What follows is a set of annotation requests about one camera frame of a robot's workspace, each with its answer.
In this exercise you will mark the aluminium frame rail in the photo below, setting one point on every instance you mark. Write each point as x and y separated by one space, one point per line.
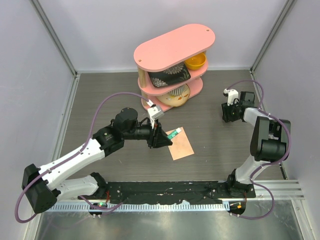
53 35
285 11

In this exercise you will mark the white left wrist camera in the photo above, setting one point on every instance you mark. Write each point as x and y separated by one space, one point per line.
154 113

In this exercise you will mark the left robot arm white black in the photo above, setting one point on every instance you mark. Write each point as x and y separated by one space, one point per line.
45 185

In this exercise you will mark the pink three-tier shelf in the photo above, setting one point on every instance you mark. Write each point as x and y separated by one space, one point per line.
167 50

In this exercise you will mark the black floral plate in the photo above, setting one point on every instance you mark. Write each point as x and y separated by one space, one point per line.
173 75

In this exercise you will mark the aluminium frame rail left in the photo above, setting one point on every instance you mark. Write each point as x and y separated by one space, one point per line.
53 35

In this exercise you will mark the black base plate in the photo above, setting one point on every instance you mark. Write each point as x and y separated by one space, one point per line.
172 192

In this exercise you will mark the white slotted cable duct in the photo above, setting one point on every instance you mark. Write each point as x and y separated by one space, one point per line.
77 206

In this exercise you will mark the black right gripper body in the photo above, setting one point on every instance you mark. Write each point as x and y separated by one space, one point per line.
230 112

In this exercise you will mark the yellow bowl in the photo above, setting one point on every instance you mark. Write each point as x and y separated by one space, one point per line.
196 62

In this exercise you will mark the aluminium frame rail right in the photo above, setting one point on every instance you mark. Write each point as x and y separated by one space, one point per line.
285 11

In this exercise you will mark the pink envelope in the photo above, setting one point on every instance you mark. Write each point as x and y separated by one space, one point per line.
181 146

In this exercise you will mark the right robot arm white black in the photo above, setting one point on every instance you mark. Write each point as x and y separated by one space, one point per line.
269 141

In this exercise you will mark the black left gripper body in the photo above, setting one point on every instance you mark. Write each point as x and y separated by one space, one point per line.
152 133

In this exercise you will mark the striped small bowl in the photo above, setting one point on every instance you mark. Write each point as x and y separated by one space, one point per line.
177 91

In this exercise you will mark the beige patterned plate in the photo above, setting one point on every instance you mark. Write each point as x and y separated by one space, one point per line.
175 101

